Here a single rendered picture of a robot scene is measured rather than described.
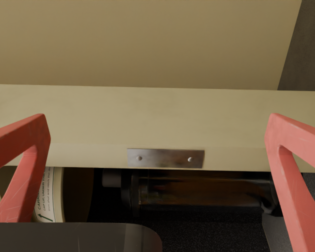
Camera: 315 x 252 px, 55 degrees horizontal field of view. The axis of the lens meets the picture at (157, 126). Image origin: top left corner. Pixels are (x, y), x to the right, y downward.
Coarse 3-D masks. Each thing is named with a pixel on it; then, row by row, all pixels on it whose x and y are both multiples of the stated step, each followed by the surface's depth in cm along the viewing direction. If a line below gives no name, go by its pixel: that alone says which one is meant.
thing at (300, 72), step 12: (312, 0) 53; (300, 12) 58; (312, 12) 53; (300, 24) 58; (312, 24) 53; (300, 36) 58; (312, 36) 53; (288, 48) 63; (300, 48) 58; (312, 48) 53; (288, 60) 63; (300, 60) 57; (312, 60) 53; (288, 72) 63; (300, 72) 57; (312, 72) 53; (288, 84) 63; (300, 84) 57; (312, 84) 53
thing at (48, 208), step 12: (48, 168) 36; (60, 168) 35; (72, 168) 51; (84, 168) 51; (48, 180) 35; (60, 180) 35; (72, 180) 50; (84, 180) 51; (48, 192) 35; (60, 192) 35; (72, 192) 50; (84, 192) 50; (36, 204) 37; (48, 204) 36; (60, 204) 35; (72, 204) 48; (84, 204) 49; (36, 216) 38; (48, 216) 37; (60, 216) 36; (72, 216) 47; (84, 216) 48
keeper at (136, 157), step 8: (128, 152) 28; (136, 152) 28; (144, 152) 28; (152, 152) 28; (160, 152) 28; (168, 152) 28; (176, 152) 28; (184, 152) 28; (192, 152) 28; (200, 152) 28; (128, 160) 28; (136, 160) 28; (144, 160) 28; (152, 160) 28; (160, 160) 28; (168, 160) 28; (176, 160) 28; (184, 160) 28; (192, 160) 28; (200, 160) 28
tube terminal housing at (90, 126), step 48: (0, 96) 34; (48, 96) 34; (96, 96) 34; (144, 96) 34; (192, 96) 35; (240, 96) 35; (288, 96) 35; (96, 144) 27; (144, 144) 27; (192, 144) 28; (240, 144) 28; (0, 192) 32
